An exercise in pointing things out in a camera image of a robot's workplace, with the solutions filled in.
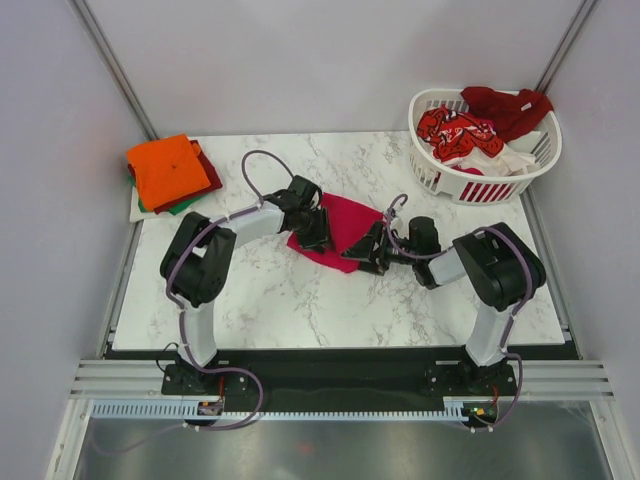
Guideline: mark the dark red t-shirt in basket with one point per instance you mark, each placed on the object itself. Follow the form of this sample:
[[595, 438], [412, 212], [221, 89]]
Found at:
[[512, 115]]

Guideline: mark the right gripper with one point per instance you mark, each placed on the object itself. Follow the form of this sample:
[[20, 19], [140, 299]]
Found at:
[[362, 250]]

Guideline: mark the white slotted cable duct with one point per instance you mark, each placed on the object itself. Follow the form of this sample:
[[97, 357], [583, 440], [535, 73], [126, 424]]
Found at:
[[193, 410]]

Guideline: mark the folded green t-shirt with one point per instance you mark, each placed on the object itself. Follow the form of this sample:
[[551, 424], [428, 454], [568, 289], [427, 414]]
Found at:
[[173, 208]]

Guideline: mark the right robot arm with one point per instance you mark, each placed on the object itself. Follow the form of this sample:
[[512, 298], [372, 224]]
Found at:
[[503, 271]]

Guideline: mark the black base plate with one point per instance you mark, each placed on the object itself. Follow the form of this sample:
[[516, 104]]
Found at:
[[350, 378]]

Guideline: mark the aluminium frame rail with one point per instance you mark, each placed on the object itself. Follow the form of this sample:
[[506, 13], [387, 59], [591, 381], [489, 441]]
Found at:
[[544, 380]]

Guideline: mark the folded orange t-shirt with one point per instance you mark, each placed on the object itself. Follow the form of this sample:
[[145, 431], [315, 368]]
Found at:
[[166, 170]]

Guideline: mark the white laundry basket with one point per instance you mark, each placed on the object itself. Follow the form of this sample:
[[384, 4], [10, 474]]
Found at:
[[544, 142]]

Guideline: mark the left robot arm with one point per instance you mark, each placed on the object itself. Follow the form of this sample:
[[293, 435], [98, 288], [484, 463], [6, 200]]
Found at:
[[197, 261]]

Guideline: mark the pink t-shirt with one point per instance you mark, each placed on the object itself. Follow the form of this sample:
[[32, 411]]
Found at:
[[349, 222]]

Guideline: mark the folded dark red t-shirt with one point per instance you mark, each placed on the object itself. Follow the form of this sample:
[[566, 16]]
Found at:
[[212, 175]]

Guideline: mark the red patterned white t-shirt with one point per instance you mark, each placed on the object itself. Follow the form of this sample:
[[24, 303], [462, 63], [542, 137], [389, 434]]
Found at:
[[463, 142]]

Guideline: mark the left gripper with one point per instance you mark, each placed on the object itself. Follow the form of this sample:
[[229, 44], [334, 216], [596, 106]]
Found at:
[[321, 236]]

